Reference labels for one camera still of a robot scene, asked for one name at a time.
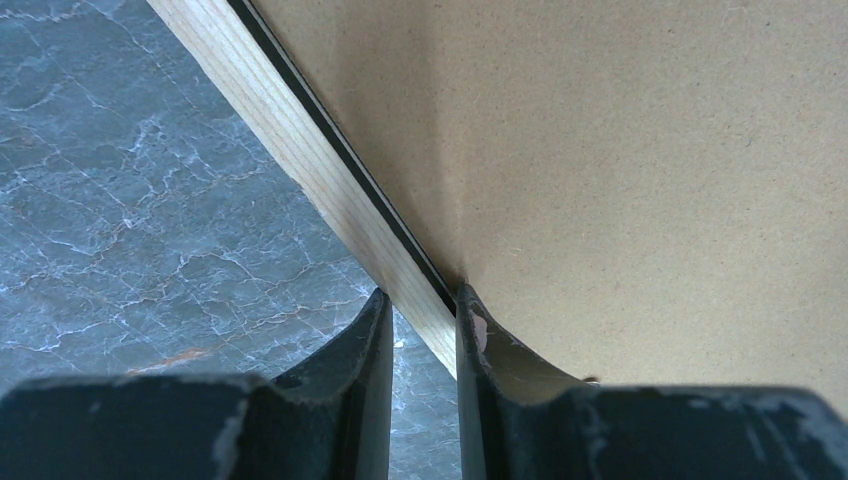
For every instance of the brown cardboard backing board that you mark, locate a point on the brown cardboard backing board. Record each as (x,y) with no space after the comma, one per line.
(649,192)

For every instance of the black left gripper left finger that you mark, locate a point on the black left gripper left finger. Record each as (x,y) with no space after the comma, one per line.
(328,417)

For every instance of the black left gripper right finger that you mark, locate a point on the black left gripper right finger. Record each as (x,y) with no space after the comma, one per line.
(523,418)

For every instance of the wooden picture frame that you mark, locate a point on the wooden picture frame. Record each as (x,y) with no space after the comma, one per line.
(237,50)

